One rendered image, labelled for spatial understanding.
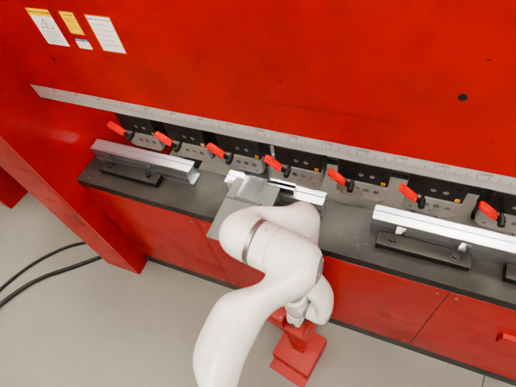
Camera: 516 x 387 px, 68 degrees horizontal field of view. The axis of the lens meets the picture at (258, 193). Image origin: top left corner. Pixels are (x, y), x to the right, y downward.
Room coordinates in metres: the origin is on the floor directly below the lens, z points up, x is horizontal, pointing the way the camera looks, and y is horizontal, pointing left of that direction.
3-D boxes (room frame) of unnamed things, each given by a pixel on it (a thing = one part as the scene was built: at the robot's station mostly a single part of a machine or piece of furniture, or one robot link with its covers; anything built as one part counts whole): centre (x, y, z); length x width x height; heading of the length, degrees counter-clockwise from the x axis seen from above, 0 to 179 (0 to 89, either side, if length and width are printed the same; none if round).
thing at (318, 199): (0.83, -0.06, 0.92); 0.39 x 0.06 x 0.10; 57
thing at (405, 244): (0.49, -0.50, 0.89); 0.30 x 0.05 x 0.03; 57
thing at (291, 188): (0.84, -0.05, 0.98); 0.20 x 0.03 x 0.03; 57
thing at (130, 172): (1.14, 0.52, 0.89); 0.30 x 0.05 x 0.03; 57
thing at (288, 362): (0.44, -0.01, 0.06); 0.25 x 0.20 x 0.12; 136
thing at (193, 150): (0.98, 0.17, 1.18); 0.15 x 0.09 x 0.17; 57
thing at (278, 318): (0.46, -0.03, 0.75); 0.20 x 0.16 x 0.18; 46
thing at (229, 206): (0.74, 0.06, 1.00); 0.26 x 0.18 x 0.01; 147
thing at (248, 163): (0.88, 0.01, 1.18); 0.15 x 0.09 x 0.17; 57
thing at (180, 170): (1.16, 0.45, 0.92); 0.50 x 0.06 x 0.10; 57
